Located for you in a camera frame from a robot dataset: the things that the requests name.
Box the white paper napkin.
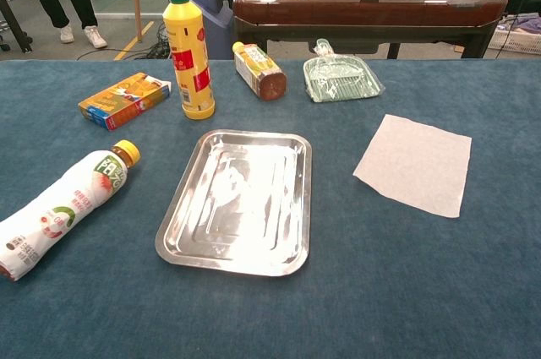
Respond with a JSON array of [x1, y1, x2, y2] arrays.
[[352, 113, 473, 220]]

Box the silver metal tray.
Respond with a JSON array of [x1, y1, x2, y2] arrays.
[[155, 128, 313, 278]]

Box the brown tea bottle yellow label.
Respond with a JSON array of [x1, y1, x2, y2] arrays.
[[232, 41, 288, 102]]

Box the green dustpan brush set wrapped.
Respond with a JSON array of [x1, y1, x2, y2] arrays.
[[303, 38, 386, 104]]

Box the yellow bottle with green cap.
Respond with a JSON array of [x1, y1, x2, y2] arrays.
[[162, 0, 216, 121]]

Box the orange and blue carton box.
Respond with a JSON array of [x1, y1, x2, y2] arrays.
[[78, 72, 172, 132]]

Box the blue table cloth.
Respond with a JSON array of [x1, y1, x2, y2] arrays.
[[0, 58, 541, 359]]

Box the brown mahjong table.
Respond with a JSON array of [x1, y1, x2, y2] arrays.
[[232, 0, 509, 60]]

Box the white drink bottle yellow cap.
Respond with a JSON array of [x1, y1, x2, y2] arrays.
[[0, 139, 141, 282]]

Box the white plastic basket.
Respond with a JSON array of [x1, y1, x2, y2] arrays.
[[488, 24, 541, 56]]

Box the black tripod leg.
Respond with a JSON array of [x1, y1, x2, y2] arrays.
[[0, 0, 34, 54]]

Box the black floor cables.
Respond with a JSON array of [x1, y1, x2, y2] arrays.
[[75, 23, 172, 61]]

